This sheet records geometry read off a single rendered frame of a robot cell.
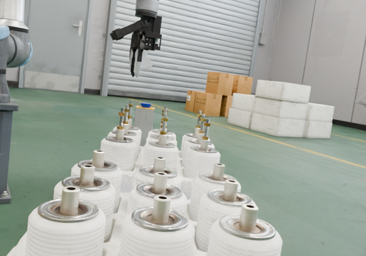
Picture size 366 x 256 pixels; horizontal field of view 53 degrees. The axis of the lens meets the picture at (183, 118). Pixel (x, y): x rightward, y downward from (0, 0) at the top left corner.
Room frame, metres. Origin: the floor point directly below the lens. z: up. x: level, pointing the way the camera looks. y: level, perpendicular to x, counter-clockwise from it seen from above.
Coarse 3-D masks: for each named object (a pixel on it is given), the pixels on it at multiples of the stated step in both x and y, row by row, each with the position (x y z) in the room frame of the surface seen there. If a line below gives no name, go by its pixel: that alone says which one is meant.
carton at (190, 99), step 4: (188, 92) 5.36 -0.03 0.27; (192, 92) 5.25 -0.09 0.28; (196, 92) 5.19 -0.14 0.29; (204, 92) 5.26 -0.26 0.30; (188, 96) 5.33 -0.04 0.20; (192, 96) 5.24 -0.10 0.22; (188, 100) 5.32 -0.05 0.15; (192, 100) 5.23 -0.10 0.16; (188, 104) 5.31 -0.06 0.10; (192, 104) 5.21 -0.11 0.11; (188, 108) 5.29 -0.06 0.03; (192, 108) 5.20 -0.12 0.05
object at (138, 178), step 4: (136, 172) 0.69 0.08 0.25; (136, 176) 0.67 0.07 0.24; (140, 176) 0.67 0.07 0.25; (144, 176) 0.66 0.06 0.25; (148, 176) 0.66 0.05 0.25; (176, 176) 0.69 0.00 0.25; (180, 176) 0.70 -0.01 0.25; (136, 180) 0.67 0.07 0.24; (140, 180) 0.66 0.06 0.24; (144, 180) 0.66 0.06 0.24; (148, 180) 0.66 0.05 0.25; (152, 180) 0.65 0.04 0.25; (168, 180) 0.66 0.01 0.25; (172, 180) 0.67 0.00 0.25; (176, 180) 0.67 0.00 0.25; (180, 180) 0.69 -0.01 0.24; (132, 184) 0.69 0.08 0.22; (136, 184) 0.67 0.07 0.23; (168, 184) 0.66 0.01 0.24; (172, 184) 0.66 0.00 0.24; (176, 184) 0.67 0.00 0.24; (180, 184) 0.69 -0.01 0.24; (132, 188) 0.68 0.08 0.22; (180, 188) 0.69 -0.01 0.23
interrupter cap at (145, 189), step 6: (138, 186) 0.58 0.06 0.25; (144, 186) 0.59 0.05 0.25; (150, 186) 0.60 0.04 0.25; (168, 186) 0.61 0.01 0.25; (174, 186) 0.61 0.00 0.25; (138, 192) 0.56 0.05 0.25; (144, 192) 0.56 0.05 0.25; (150, 192) 0.57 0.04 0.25; (168, 192) 0.58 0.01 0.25; (174, 192) 0.58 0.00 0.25; (180, 192) 0.58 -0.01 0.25; (174, 198) 0.55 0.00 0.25
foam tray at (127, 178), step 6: (138, 156) 1.13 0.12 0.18; (138, 162) 1.05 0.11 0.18; (180, 162) 1.12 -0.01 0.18; (138, 168) 0.98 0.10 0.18; (180, 168) 1.04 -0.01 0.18; (126, 174) 0.92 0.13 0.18; (132, 174) 0.92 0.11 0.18; (180, 174) 0.98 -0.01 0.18; (126, 180) 0.92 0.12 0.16; (132, 180) 0.92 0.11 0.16; (186, 180) 0.93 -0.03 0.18; (192, 180) 0.93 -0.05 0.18; (120, 186) 0.92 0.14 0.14; (126, 186) 0.92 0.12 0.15; (186, 186) 0.93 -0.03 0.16; (126, 192) 0.92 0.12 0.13; (186, 192) 0.93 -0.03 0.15
